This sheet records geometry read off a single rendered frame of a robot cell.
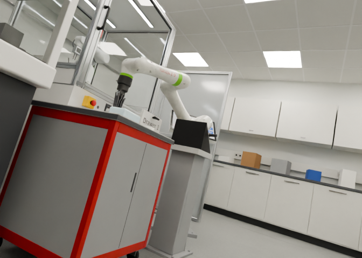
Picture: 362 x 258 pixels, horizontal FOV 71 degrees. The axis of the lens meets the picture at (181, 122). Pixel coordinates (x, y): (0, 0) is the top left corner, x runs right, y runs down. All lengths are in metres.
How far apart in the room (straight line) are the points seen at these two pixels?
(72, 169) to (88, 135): 0.17
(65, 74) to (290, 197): 3.65
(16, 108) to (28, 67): 0.20
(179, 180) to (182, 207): 0.19
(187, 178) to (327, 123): 3.47
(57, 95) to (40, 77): 0.54
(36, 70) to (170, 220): 1.28
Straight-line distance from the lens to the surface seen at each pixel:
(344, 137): 4.90
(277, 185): 4.46
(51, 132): 1.39
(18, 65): 1.25
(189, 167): 1.87
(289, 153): 5.21
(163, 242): 1.97
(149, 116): 1.84
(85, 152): 1.21
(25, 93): 1.35
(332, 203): 4.42
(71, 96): 1.75
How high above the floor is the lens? 0.60
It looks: 10 degrees up
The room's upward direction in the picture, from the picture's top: 14 degrees clockwise
